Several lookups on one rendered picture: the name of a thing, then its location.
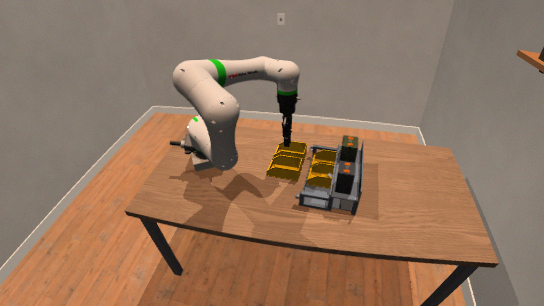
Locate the grey metal shelf rack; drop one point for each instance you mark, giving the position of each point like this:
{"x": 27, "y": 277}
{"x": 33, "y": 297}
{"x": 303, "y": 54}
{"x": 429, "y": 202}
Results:
{"x": 324, "y": 202}

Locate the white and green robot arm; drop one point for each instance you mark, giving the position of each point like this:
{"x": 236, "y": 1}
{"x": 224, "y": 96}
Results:
{"x": 194, "y": 80}

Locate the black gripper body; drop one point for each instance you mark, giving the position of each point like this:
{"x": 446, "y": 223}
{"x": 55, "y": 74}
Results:
{"x": 286, "y": 111}

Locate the yellow bin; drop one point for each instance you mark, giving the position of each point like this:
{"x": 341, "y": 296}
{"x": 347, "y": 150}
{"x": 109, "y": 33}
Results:
{"x": 319, "y": 175}
{"x": 285, "y": 167}
{"x": 324, "y": 156}
{"x": 295, "y": 149}

